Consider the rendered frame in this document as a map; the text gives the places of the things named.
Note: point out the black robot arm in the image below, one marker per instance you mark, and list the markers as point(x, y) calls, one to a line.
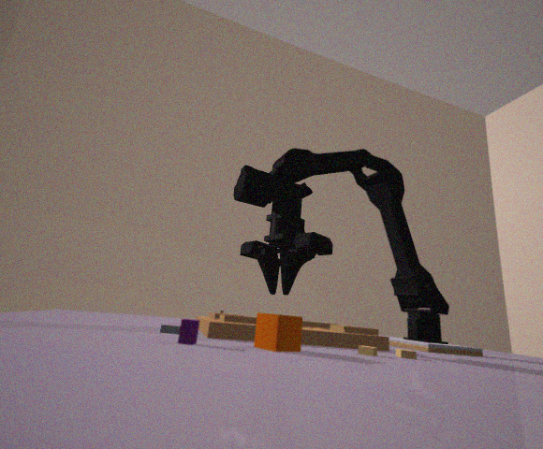
point(413, 285)

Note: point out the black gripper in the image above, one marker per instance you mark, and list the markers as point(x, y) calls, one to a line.
point(285, 232)

